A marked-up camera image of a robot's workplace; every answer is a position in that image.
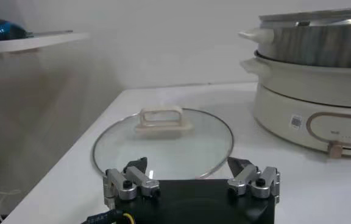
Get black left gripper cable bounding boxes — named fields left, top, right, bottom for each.
left=80, top=209, right=135, bottom=224

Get stainless steel steamer basket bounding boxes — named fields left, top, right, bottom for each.
left=238, top=6, right=351, bottom=68

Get glass lid with cream handle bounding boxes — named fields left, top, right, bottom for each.
left=91, top=105, right=235, bottom=183

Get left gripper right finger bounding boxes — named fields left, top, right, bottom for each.
left=226, top=156, right=282, bottom=204

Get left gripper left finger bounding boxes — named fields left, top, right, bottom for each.
left=103, top=156, right=161, bottom=211

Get cream electric cooker base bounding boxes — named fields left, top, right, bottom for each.
left=239, top=50, right=351, bottom=159

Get white side table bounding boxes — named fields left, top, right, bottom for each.
left=0, top=30, right=90, bottom=55

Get white floor cable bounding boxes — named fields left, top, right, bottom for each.
left=0, top=179, right=21, bottom=223

